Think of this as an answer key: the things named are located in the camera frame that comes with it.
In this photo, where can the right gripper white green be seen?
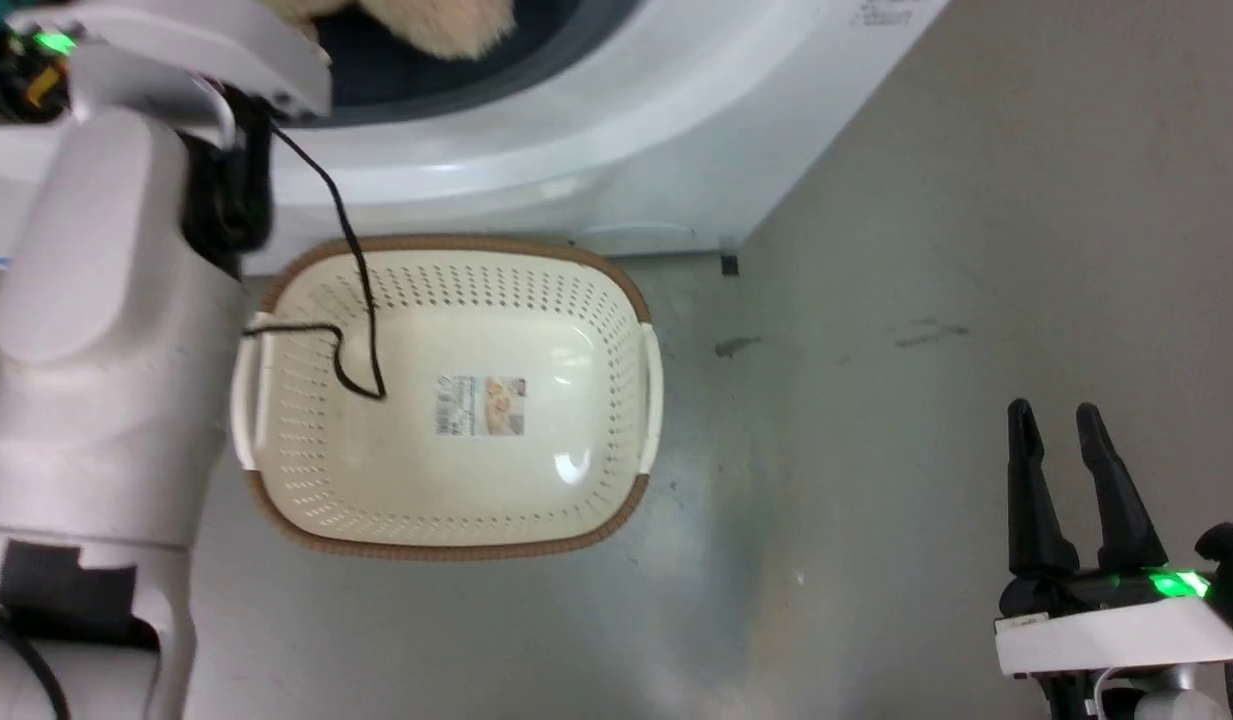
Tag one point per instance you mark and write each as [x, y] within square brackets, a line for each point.
[1126, 625]

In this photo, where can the left gripper white green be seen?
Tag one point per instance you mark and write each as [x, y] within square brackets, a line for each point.
[206, 45]

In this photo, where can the beige plush toy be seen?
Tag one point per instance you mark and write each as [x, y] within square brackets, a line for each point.
[446, 25]

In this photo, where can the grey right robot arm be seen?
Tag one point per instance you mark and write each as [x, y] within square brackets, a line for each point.
[1156, 695]

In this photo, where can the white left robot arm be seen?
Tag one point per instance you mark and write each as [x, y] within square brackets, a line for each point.
[96, 400]

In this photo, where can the white washing machine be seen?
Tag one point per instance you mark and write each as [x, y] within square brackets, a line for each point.
[616, 130]

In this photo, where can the cream laundry basket brown rim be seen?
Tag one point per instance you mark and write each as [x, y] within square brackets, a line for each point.
[446, 470]

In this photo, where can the printed label sticker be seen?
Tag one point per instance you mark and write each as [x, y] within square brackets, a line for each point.
[481, 405]

